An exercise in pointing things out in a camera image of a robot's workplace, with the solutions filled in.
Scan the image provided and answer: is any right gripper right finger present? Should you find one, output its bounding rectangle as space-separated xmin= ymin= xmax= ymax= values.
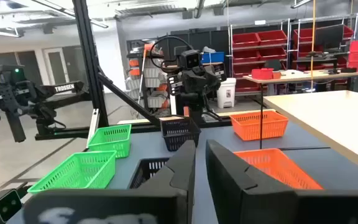
xmin=205 ymin=139 xmax=358 ymax=224

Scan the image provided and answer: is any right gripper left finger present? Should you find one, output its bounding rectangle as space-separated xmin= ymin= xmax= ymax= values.
xmin=22 ymin=139 xmax=196 ymax=224

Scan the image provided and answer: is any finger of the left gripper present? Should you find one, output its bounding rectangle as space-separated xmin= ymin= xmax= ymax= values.
xmin=167 ymin=73 xmax=197 ymax=96
xmin=201 ymin=63 xmax=228 ymax=91

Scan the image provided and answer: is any black plastic basket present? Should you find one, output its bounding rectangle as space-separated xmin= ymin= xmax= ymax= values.
xmin=128 ymin=157 xmax=171 ymax=190
xmin=159 ymin=114 xmax=202 ymax=152

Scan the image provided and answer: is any orange plastic basket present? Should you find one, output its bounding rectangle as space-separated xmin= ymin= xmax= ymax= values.
xmin=233 ymin=147 xmax=324 ymax=191
xmin=229 ymin=110 xmax=290 ymax=142

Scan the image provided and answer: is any green plastic basket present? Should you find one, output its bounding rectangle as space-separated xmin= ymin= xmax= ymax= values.
xmin=27 ymin=150 xmax=117 ymax=194
xmin=87 ymin=123 xmax=132 ymax=159

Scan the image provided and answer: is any blue box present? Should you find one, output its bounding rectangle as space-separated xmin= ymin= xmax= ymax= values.
xmin=200 ymin=51 xmax=226 ymax=65

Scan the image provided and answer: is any white lidded bin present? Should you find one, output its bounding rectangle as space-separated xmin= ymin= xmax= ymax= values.
xmin=216 ymin=77 xmax=237 ymax=110

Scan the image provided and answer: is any rack with grey bins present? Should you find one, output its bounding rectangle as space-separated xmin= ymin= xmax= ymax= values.
xmin=125 ymin=42 xmax=171 ymax=116

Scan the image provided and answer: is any black cabinet row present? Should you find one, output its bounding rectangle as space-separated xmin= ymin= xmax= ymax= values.
xmin=126 ymin=27 xmax=230 ymax=63

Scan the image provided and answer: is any red plastic box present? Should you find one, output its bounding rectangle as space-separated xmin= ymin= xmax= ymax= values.
xmin=251 ymin=68 xmax=274 ymax=80

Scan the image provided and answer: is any metal shelving unit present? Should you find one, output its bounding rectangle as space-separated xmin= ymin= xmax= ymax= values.
xmin=289 ymin=12 xmax=358 ymax=72
xmin=227 ymin=19 xmax=291 ymax=96

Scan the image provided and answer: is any black office chair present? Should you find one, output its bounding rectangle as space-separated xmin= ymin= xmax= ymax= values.
xmin=263 ymin=58 xmax=283 ymax=72

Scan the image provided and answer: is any fluorescent ceiling light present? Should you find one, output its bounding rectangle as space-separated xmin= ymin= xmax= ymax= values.
xmin=88 ymin=19 xmax=109 ymax=29
xmin=0 ymin=28 xmax=23 ymax=39

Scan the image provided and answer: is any wooden work table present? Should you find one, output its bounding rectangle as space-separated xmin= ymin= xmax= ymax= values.
xmin=242 ymin=70 xmax=358 ymax=96

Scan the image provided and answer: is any black monitor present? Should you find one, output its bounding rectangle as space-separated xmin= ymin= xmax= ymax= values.
xmin=314 ymin=24 xmax=345 ymax=50

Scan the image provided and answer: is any white door with window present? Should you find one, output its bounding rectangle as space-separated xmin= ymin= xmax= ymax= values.
xmin=43 ymin=47 xmax=71 ymax=87

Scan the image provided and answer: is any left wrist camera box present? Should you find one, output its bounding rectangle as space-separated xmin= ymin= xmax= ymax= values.
xmin=178 ymin=49 xmax=203 ymax=70

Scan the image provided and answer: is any black aluminium rig frame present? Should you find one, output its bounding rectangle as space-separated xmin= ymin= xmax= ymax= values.
xmin=34 ymin=0 xmax=232 ymax=142

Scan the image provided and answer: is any silver frame bracket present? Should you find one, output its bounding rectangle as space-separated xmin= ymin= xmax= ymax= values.
xmin=86 ymin=108 xmax=101 ymax=149

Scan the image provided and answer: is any orange extension cable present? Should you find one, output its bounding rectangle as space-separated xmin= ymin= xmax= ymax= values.
xmin=309 ymin=0 xmax=317 ymax=91

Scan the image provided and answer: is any small black depth camera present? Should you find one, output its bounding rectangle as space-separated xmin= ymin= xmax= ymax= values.
xmin=0 ymin=187 xmax=24 ymax=224

